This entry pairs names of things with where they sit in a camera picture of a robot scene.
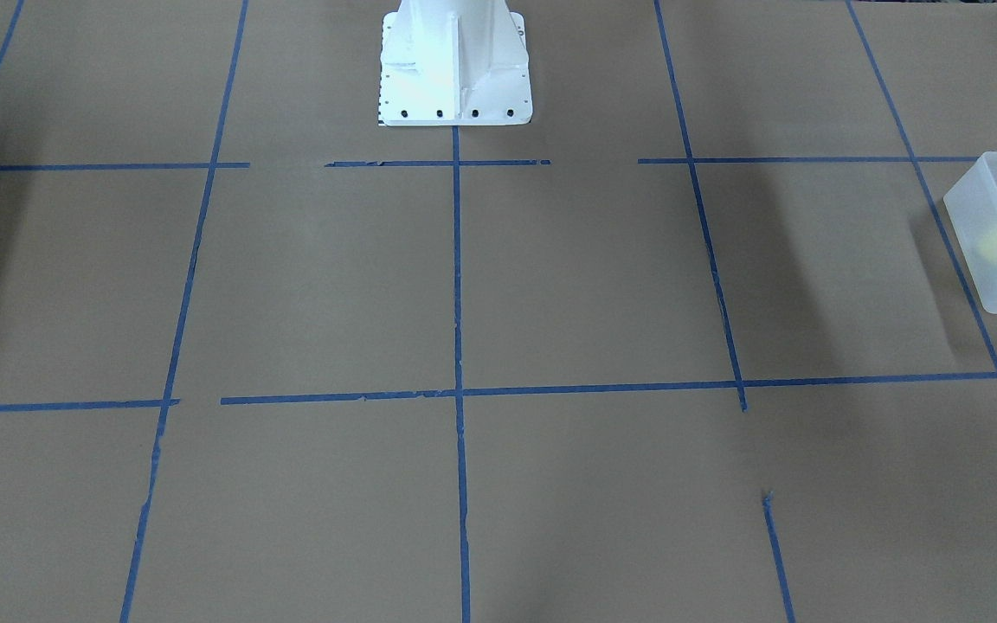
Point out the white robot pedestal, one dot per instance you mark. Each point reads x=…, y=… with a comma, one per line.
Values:
x=454, y=63

